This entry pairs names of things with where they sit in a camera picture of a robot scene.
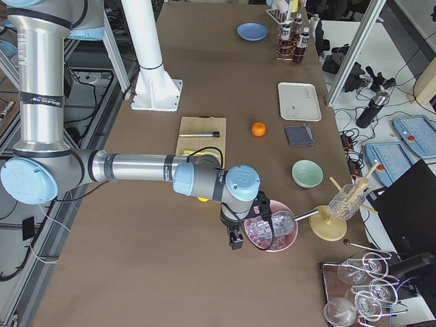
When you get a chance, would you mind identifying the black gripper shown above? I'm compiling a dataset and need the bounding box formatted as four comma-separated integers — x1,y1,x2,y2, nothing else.
220,203,244,250

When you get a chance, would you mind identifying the orange mandarin fruit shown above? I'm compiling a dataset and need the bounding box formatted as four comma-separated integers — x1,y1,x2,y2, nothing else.
251,121,266,137

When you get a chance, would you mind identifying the blue round plate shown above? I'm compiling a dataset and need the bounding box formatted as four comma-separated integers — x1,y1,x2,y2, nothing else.
236,22,268,42

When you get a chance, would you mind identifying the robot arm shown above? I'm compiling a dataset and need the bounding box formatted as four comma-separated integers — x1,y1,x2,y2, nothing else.
1,1,270,249

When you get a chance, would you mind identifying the pink bowl with ice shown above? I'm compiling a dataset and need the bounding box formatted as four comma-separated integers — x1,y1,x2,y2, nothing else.
244,216,298,252

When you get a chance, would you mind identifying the metal ice scoop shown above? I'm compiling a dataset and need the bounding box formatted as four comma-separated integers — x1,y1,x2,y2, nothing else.
271,208,319,238

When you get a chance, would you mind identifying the wooden cup stand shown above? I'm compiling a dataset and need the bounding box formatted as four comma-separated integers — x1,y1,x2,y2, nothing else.
309,162,378,241

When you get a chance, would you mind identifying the green bowl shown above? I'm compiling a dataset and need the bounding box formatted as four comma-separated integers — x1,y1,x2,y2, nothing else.
292,159,324,188

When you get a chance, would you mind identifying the yellow plastic knife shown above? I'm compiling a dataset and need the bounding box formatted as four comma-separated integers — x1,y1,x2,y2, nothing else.
182,149,220,158

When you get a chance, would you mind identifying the steel muddler black tip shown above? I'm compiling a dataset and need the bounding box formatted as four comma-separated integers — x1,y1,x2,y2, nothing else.
178,131,220,138

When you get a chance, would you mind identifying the clear glass on stand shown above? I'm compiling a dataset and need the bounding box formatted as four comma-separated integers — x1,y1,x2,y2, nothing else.
328,184,365,221

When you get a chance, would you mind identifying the bamboo cutting board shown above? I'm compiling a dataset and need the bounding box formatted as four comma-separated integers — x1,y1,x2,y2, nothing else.
176,116,227,156

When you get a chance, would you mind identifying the grey folded cloth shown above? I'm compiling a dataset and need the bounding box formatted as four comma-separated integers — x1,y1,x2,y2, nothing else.
285,125,315,146

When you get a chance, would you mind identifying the wine glass rack tray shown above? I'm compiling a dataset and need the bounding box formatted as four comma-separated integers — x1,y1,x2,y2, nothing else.
321,251,409,326

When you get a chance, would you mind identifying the cream rabbit tray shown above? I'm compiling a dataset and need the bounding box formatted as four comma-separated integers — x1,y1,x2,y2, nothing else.
278,82,322,122

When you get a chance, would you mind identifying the black laptop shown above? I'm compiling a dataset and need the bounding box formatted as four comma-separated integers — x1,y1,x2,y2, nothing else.
367,159,435,255

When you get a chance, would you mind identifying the blue teach pendant near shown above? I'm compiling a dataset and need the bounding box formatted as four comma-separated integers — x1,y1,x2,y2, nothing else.
364,142,415,187

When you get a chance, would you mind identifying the blue teach pendant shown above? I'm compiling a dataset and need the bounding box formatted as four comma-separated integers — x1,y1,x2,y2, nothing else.
392,115,435,159
364,142,415,187

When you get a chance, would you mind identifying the black thermos bottle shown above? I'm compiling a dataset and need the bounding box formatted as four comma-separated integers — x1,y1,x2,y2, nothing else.
356,91,389,129

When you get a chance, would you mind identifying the tea bottle front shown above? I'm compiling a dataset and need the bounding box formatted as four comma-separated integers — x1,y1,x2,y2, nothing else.
278,20,293,59

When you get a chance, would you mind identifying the tea bottle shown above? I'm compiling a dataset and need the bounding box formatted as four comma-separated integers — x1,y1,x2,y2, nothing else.
292,27,310,63
278,20,293,59
293,13,302,35

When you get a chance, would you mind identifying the tea bottle back right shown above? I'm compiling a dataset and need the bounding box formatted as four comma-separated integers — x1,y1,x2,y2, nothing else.
292,27,310,63

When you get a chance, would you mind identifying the blue teach pendant far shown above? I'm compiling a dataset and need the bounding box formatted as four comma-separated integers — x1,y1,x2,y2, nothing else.
392,115,435,159

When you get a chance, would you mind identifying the tea bottle back left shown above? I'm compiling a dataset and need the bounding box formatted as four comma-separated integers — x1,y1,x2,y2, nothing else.
293,13,302,35

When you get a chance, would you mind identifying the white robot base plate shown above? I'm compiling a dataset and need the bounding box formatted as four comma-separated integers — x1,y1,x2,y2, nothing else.
131,79,183,112

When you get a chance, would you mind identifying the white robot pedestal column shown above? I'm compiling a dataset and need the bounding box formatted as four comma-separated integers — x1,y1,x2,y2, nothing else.
122,0,173,94

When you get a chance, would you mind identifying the copper wire bottle rack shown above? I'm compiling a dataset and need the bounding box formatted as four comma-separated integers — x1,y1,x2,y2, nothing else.
276,19,295,61

